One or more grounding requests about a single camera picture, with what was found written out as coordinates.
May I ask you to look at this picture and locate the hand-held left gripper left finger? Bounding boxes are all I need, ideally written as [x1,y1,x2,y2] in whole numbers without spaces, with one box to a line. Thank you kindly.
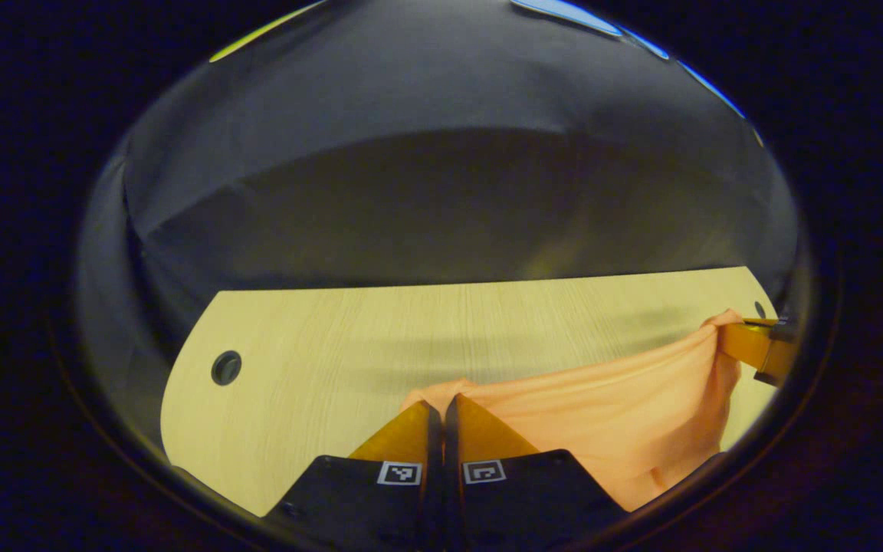
[262,400,443,551]

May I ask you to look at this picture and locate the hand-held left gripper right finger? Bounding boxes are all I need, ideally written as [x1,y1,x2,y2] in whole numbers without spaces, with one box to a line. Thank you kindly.
[445,393,632,552]

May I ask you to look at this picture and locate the orange T-shirt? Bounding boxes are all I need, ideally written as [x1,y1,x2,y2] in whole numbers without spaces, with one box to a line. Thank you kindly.
[399,308,746,513]

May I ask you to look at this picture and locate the black backdrop cloth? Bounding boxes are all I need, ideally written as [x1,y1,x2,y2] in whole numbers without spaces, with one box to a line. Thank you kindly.
[77,0,806,461]

